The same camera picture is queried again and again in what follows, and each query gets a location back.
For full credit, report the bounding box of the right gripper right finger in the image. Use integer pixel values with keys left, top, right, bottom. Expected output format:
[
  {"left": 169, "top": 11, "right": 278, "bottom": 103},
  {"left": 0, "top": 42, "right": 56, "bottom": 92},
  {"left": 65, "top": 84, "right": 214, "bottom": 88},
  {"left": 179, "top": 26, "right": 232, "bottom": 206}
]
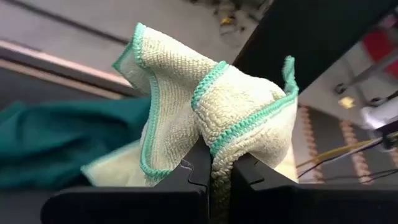
[{"left": 229, "top": 152, "right": 398, "bottom": 224}]

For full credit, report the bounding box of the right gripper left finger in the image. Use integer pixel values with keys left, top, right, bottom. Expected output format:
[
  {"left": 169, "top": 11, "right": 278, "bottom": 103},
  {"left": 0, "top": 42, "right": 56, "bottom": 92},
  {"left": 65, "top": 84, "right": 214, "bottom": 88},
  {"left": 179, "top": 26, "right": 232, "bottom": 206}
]
[{"left": 40, "top": 136, "right": 213, "bottom": 224}]

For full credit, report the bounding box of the dark green microfiber towel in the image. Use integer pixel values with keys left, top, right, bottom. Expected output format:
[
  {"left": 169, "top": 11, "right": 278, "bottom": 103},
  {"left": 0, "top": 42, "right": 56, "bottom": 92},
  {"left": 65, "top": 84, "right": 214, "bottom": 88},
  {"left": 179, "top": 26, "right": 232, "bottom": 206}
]
[{"left": 0, "top": 98, "right": 152, "bottom": 190}]

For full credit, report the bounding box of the cream towel with teal edge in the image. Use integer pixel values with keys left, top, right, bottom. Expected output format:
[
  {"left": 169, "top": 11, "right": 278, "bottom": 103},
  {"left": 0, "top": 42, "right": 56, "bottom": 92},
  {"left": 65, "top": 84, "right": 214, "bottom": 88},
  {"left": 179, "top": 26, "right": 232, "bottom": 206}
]
[{"left": 80, "top": 22, "right": 300, "bottom": 224}]

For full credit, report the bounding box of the black orange-striped floor mat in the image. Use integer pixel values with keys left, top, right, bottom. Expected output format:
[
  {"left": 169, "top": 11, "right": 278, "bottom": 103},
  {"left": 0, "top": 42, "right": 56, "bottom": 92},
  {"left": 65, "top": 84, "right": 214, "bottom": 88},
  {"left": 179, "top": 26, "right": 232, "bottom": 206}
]
[{"left": 297, "top": 104, "right": 398, "bottom": 186}]

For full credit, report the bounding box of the yellow star paper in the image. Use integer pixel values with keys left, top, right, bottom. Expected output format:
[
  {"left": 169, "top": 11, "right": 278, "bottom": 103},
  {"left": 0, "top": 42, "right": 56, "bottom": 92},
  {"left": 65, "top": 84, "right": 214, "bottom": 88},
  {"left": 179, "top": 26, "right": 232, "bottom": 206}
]
[{"left": 338, "top": 96, "right": 356, "bottom": 110}]

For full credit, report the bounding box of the black divider panel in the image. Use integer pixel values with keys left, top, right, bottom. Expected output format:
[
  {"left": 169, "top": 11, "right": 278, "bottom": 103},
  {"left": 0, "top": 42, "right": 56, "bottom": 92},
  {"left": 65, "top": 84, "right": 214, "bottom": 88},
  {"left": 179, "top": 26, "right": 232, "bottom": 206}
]
[{"left": 233, "top": 0, "right": 398, "bottom": 93}]

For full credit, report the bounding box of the red box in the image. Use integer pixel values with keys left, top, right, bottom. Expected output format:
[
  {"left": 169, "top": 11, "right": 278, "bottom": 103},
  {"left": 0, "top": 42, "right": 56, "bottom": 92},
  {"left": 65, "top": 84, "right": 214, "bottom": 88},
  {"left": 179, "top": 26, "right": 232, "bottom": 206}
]
[{"left": 362, "top": 29, "right": 398, "bottom": 78}]

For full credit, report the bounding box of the yellow cable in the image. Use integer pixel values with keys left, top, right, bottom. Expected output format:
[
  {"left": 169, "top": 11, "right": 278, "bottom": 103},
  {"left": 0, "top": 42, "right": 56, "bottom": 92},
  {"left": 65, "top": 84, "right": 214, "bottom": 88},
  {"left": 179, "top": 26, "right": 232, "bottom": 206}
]
[{"left": 295, "top": 138, "right": 383, "bottom": 169}]

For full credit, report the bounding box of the black floor cable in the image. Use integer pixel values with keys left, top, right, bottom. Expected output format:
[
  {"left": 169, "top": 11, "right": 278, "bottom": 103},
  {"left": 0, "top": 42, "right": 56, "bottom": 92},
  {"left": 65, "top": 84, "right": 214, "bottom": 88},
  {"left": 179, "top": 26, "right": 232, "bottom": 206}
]
[{"left": 297, "top": 136, "right": 398, "bottom": 180}]

